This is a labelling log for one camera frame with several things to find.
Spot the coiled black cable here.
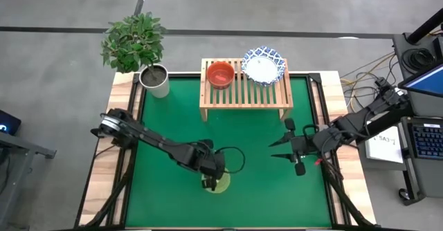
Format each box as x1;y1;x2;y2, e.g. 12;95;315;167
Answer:
402;46;437;71

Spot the white plant pot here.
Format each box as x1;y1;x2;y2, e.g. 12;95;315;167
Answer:
138;63;171;100

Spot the white labelled box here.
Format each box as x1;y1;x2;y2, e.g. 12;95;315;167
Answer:
364;133;404;165

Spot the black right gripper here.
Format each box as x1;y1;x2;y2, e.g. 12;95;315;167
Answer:
269;118;316;177

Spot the blue patterned paper bowl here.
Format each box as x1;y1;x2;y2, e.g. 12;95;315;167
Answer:
241;45;287;87

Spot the grey equipment cart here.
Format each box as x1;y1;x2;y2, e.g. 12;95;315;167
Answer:
392;33;443;206

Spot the orange plastic cup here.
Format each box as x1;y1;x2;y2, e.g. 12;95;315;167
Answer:
206;61;236;91

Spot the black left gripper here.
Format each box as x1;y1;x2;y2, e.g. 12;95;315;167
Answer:
197;139;226;192

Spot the black table frame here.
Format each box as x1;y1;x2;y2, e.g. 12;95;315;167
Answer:
74;71;377;231

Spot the green leafy potted tree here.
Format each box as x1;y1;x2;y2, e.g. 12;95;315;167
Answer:
100;11;168;74

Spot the grey side table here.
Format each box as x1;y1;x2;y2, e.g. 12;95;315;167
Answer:
0;130;57;229

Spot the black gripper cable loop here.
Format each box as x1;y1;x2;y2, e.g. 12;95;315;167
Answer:
215;146;246;175

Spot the slatted wooden shelf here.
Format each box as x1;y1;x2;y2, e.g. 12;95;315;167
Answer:
199;57;295;122

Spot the black box with blue light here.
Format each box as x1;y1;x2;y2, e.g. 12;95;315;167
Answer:
0;109;22;137

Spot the black keyboard with blue keys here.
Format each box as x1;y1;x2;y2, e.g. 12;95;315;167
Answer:
407;122;443;161

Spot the black pole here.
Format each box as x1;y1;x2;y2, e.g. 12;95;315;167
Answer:
406;6;443;46

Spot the open laptop screen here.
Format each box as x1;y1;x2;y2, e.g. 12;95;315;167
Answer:
397;62;443;99

